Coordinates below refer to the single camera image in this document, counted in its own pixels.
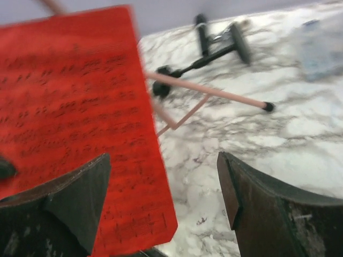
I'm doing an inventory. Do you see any pink perforated music stand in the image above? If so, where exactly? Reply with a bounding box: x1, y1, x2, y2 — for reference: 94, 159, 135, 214
37, 0, 275, 137

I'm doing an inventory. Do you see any black clip-on holder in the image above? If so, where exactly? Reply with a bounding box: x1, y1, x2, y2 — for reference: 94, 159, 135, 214
152, 13, 254, 99

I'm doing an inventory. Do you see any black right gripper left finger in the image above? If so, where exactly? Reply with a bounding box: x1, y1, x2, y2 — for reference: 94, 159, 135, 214
1, 154, 111, 256

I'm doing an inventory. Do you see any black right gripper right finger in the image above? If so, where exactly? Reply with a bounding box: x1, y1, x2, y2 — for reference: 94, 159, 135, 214
217, 152, 342, 256

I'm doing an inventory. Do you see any red paper sheet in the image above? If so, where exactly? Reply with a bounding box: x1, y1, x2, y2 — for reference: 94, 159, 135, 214
1, 5, 177, 256

